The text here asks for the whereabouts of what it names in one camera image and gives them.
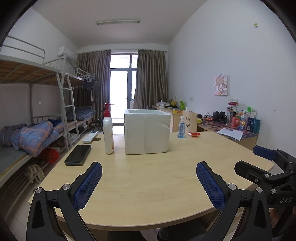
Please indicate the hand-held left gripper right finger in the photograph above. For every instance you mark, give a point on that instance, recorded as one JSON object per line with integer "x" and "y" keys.
{"x": 211, "y": 187}

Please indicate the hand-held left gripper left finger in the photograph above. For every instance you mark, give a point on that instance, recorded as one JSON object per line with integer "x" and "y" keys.
{"x": 89, "y": 185}

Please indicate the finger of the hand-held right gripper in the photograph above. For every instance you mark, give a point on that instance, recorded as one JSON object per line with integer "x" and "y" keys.
{"x": 248, "y": 170}
{"x": 263, "y": 152}

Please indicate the white foam box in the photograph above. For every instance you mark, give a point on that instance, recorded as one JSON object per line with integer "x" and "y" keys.
{"x": 145, "y": 134}

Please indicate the teal bottle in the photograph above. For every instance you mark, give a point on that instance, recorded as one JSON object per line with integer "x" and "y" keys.
{"x": 256, "y": 126}

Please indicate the dark blue jar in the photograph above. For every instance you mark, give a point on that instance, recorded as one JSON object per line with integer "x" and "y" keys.
{"x": 249, "y": 125}

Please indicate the black smartphone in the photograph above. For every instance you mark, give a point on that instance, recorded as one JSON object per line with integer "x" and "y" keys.
{"x": 77, "y": 155}

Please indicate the blue white bottle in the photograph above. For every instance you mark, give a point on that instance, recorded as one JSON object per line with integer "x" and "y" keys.
{"x": 242, "y": 121}

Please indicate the printed paper sheet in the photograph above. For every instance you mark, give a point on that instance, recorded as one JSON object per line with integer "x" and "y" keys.
{"x": 230, "y": 134}

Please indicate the green white box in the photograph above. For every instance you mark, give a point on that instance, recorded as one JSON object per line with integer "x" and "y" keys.
{"x": 251, "y": 112}

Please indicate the white remote control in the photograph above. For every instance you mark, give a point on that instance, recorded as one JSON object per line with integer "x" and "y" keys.
{"x": 90, "y": 136}

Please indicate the red bag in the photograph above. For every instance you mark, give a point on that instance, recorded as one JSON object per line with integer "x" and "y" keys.
{"x": 49, "y": 155}

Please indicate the white lotion bottle red pump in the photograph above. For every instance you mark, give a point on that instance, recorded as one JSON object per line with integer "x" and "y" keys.
{"x": 108, "y": 136}

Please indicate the beige cloth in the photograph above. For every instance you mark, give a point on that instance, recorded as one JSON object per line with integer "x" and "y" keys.
{"x": 34, "y": 173}

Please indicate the red snack packet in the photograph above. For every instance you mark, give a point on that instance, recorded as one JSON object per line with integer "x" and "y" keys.
{"x": 194, "y": 134}

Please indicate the black headphones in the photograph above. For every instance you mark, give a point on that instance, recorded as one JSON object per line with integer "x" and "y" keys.
{"x": 219, "y": 116}

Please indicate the small clear spray bottle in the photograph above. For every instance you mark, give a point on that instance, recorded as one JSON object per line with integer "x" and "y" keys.
{"x": 181, "y": 129}

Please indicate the blue plaid bedding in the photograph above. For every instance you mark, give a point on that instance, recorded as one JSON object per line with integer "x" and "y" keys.
{"x": 81, "y": 113}

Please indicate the blue orange quilt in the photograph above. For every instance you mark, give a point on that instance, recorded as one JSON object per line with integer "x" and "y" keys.
{"x": 34, "y": 136}

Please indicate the long wooden desk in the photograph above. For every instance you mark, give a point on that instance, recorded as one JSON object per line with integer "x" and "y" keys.
{"x": 175, "y": 122}

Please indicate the white bunk bed ladder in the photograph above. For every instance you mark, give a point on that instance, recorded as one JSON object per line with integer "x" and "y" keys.
{"x": 70, "y": 106}

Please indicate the green packet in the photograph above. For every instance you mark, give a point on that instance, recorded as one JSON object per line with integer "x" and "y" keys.
{"x": 182, "y": 105}

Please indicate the white pot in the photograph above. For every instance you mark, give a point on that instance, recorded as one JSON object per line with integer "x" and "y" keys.
{"x": 163, "y": 104}

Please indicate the glass balcony door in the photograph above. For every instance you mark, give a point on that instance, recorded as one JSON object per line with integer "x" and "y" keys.
{"x": 120, "y": 92}

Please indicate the dark hanging clothes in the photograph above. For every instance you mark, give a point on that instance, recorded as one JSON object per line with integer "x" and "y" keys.
{"x": 89, "y": 85}

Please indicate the brown curtain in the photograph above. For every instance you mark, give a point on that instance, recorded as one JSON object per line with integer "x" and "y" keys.
{"x": 151, "y": 81}
{"x": 99, "y": 81}

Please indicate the white metal bunk bed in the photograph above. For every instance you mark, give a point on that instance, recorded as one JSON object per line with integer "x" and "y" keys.
{"x": 23, "y": 69}
{"x": 76, "y": 80}

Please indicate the white air conditioner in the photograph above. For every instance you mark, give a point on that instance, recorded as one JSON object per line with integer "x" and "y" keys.
{"x": 66, "y": 53}

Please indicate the ceiling tube light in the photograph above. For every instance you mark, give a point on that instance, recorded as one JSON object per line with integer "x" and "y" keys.
{"x": 118, "y": 22}

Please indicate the cartoon wall poster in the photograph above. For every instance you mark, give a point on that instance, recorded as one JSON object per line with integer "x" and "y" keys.
{"x": 221, "y": 85}

